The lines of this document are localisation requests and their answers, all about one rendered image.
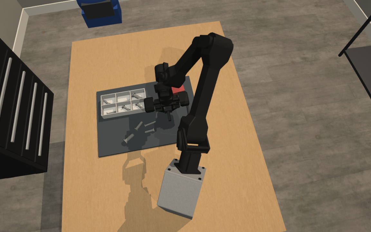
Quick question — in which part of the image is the grey metal clevis fork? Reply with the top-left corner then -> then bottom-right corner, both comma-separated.
164,106 -> 172,121

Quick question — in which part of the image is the red rectangular block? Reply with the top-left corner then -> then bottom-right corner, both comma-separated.
172,85 -> 185,95

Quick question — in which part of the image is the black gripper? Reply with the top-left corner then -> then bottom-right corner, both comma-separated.
144,91 -> 189,113

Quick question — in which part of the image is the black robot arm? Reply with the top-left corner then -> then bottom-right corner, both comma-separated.
154,32 -> 233,174

